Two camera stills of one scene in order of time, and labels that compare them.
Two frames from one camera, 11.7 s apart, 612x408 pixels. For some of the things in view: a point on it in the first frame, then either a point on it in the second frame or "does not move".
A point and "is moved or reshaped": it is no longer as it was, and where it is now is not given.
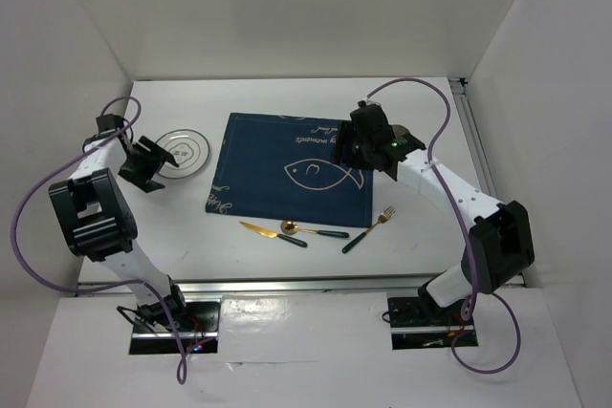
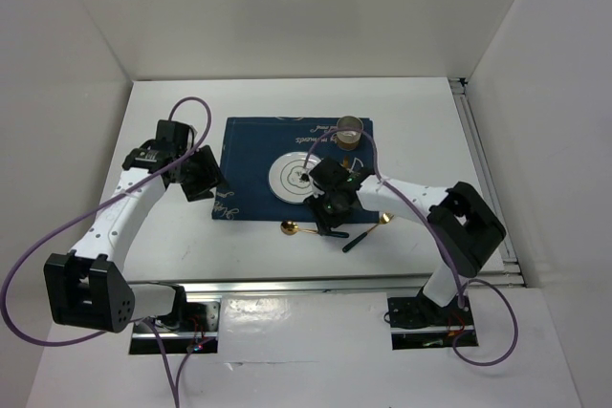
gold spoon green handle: x=291 y=227 does not move
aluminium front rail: x=266 y=286 does not move
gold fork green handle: x=382 y=218 does not move
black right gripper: x=346 y=135 → x=323 y=221
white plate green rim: x=189 y=149 is moved or reshaped
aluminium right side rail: x=460 y=90 does not move
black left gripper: x=156 y=157 → x=210 y=176
